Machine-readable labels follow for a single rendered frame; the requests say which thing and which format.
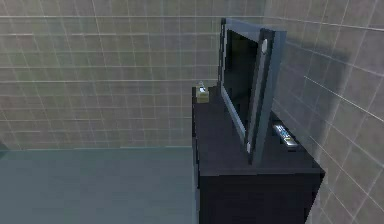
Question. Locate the grey flat television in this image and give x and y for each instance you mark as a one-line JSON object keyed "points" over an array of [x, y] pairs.
{"points": [[238, 76]]}

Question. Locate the black television cabinet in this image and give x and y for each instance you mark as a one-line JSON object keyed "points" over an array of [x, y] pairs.
{"points": [[233, 186]]}

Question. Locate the yellow tissue box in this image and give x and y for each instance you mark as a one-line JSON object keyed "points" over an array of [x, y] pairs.
{"points": [[202, 94]]}

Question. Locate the grey remote control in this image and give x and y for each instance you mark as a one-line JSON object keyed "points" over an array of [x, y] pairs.
{"points": [[285, 135]]}

